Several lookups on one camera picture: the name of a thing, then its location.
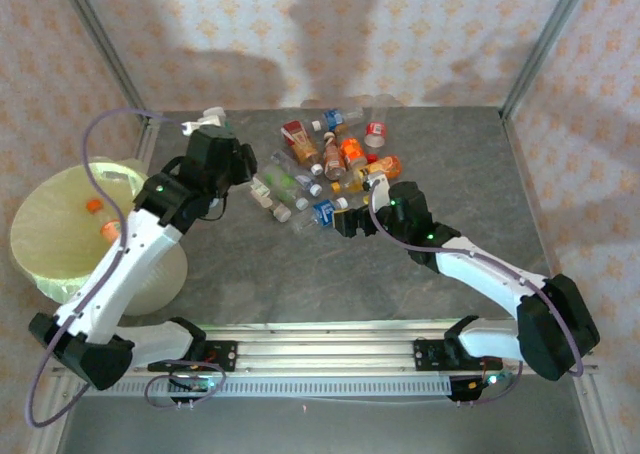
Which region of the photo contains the bottle with orange label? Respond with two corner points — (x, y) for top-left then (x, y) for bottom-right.
(339, 137), (370, 171)

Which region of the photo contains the clear bottle green label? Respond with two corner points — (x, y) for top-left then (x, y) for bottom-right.
(263, 163), (311, 211)

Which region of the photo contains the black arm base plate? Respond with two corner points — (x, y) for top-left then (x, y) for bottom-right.
(197, 340), (238, 373)
(413, 338), (454, 373)

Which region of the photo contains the small bottle white green label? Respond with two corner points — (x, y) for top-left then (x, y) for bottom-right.
(250, 177), (293, 224)

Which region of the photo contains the grey slotted cable duct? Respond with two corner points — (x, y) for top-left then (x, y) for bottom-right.
(107, 377), (454, 398)

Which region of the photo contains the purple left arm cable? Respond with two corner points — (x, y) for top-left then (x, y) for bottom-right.
(24, 108), (229, 428)

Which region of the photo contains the aluminium frame post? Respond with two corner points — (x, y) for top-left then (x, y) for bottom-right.
(53, 0), (151, 123)
(499, 0), (596, 120)

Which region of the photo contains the brown coffee drink bottle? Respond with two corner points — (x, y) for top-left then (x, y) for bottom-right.
(321, 131), (348, 181)

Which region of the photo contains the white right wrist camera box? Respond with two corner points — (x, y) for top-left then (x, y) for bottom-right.
(362, 171), (392, 206)

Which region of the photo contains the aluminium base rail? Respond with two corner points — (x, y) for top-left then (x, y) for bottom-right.
(49, 321), (599, 378)

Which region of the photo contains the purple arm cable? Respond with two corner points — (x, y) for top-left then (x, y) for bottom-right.
(24, 108), (229, 428)
(367, 181), (586, 408)

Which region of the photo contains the clear bottle red cola label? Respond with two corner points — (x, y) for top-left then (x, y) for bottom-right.
(363, 93), (398, 149)

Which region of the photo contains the white plastic waste bin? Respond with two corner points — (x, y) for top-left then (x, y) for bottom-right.
(9, 156), (189, 318)

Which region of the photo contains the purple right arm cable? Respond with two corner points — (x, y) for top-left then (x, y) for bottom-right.
(367, 181), (586, 408)

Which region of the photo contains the black controller board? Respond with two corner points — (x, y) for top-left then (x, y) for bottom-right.
(449, 369), (516, 404)
(169, 373), (221, 393)

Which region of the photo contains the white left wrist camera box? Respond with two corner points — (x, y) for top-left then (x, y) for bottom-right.
(181, 105), (227, 136)

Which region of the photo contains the aluminium frame leg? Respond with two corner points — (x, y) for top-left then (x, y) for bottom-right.
(27, 373), (76, 454)
(572, 373), (619, 454)

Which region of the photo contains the clear bottle white logo cap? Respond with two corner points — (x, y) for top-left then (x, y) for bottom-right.
(272, 149), (324, 197)

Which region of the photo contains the orange capped drink bottle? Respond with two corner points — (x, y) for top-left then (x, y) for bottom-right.
(85, 197), (124, 248)

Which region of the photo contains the tea bottle red yellow label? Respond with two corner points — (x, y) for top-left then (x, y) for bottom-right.
(281, 120), (324, 174)

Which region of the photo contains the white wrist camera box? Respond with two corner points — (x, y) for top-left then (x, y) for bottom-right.
(181, 105), (227, 136)
(362, 171), (392, 206)

